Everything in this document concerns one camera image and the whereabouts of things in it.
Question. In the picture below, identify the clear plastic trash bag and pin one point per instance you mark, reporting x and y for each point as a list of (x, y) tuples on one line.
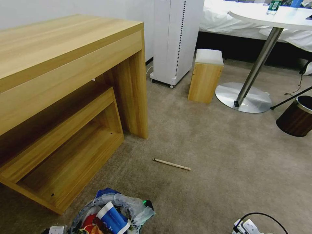
[(139, 212)]

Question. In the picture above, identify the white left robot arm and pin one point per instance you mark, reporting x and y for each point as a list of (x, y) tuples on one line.
[(55, 230)]

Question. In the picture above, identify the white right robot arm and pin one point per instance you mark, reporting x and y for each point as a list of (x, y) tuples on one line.
[(247, 226)]

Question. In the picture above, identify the dark brown round trash bin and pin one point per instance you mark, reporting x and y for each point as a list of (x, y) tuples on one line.
[(293, 119)]

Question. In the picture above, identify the long beige paper-wrapped stick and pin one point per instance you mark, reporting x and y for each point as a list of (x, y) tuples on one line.
[(170, 164)]

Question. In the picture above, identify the wooden stool with white cushion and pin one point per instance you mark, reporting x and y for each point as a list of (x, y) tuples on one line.
[(203, 78)]

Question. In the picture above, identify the small black clip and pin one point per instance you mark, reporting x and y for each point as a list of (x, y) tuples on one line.
[(236, 103)]

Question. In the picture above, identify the white tower air purifier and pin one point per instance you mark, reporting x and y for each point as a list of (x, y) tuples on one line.
[(170, 36)]

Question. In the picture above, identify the blue patterned plastic wrapper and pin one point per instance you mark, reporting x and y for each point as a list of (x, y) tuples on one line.
[(107, 193)]

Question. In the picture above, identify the low open wooden shelf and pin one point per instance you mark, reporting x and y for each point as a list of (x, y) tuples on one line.
[(73, 156)]

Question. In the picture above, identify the blue and white paper cup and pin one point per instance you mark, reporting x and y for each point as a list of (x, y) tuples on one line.
[(113, 218)]

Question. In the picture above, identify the bed with white sheet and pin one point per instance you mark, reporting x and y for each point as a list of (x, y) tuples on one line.
[(219, 22)]

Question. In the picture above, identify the large light wooden desk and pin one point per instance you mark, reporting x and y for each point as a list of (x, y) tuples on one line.
[(61, 51)]

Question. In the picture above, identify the red snack wrapper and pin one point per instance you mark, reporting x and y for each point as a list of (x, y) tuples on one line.
[(89, 220)]

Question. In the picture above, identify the black tripod leg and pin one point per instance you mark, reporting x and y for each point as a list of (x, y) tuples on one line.
[(290, 98)]

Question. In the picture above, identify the green label plastic bottle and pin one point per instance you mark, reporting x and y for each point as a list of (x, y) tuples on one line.
[(273, 7)]

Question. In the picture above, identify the blue box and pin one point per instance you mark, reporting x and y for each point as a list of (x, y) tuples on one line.
[(295, 3)]

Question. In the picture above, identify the dark flat device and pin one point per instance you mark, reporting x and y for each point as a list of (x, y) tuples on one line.
[(309, 18)]

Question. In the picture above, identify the round white pedestal table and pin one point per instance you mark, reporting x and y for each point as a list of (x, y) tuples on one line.
[(273, 19)]

